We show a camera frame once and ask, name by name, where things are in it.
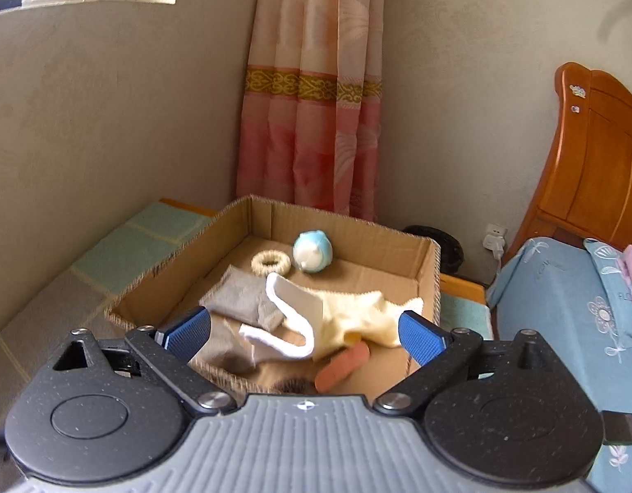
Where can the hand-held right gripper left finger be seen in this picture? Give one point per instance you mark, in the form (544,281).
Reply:
(187,331)

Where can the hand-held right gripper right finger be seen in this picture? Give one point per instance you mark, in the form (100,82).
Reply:
(421,336)

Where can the grey sock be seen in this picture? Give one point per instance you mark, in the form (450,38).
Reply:
(239,292)
(223,344)

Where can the pale yellow cloth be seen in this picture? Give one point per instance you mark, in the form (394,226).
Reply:
(357,318)

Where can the cardboard box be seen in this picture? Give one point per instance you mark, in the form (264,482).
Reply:
(367,280)

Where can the orange soft oblong toy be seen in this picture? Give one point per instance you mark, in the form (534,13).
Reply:
(341,367)

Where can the white sock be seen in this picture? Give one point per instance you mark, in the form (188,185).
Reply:
(295,303)

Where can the dark brown fuzzy item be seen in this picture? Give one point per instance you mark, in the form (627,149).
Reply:
(292,386)

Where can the light blue plush toy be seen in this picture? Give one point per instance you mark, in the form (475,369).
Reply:
(316,249)

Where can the black trash bin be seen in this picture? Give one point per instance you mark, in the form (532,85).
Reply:
(449,246)

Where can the green grey checkered mat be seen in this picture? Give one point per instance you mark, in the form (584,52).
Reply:
(115,262)

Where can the white plug charger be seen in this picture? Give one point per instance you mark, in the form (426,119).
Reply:
(493,244)

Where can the light blue bed sheet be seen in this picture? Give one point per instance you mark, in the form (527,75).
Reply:
(552,292)

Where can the blue floral pillow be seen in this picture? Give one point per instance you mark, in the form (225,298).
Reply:
(606,267)

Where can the orange wooden headboard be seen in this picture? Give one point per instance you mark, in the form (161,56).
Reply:
(593,174)

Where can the pink patterned curtain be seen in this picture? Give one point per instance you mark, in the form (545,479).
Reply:
(305,113)

